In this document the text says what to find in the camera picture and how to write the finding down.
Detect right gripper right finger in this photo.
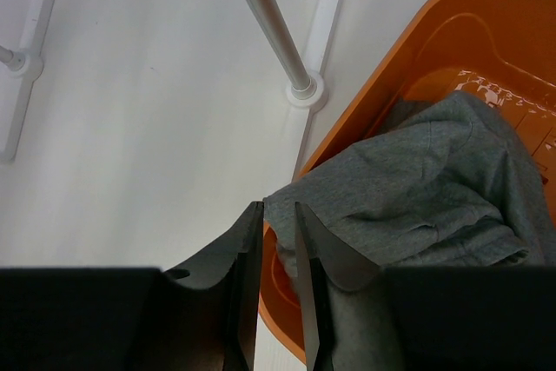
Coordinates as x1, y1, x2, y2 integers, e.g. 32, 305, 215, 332
295, 202, 380, 370

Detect grey shorts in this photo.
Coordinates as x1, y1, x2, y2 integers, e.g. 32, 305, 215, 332
264, 91, 555, 370

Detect orange plastic basket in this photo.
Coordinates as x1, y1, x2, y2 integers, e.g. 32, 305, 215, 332
260, 0, 555, 366

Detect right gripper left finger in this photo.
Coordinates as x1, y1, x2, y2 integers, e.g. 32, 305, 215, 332
162, 202, 264, 370

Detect metal clothes rack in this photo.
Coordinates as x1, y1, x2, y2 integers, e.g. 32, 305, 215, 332
1, 0, 341, 185

